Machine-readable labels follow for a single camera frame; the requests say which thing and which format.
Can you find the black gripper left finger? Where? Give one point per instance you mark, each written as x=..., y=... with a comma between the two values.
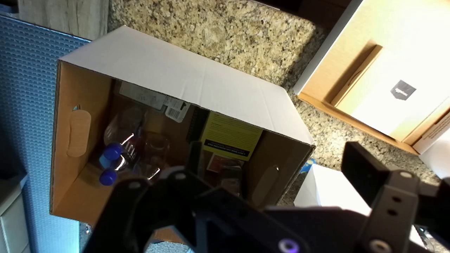
x=195, y=156

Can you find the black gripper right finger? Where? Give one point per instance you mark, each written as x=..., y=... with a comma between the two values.
x=364, y=173

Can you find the white cardboard storage box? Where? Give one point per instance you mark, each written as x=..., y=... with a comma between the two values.
x=188, y=74

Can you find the yellow black book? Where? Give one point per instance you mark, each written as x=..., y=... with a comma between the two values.
x=230, y=131

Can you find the clear packet white label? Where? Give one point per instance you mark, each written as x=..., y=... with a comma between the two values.
x=177, y=110

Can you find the blue printed tube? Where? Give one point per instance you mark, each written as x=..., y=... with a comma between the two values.
x=306, y=167

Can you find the flat tan cardboard tray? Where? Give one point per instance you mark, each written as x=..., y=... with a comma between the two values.
x=338, y=60

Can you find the blue perforated panel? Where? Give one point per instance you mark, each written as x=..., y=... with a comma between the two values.
x=33, y=93

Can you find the white plastic drawer unit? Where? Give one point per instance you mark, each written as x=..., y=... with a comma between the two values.
x=15, y=215

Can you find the white hanging cloth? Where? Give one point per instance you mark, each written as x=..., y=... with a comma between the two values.
x=61, y=15

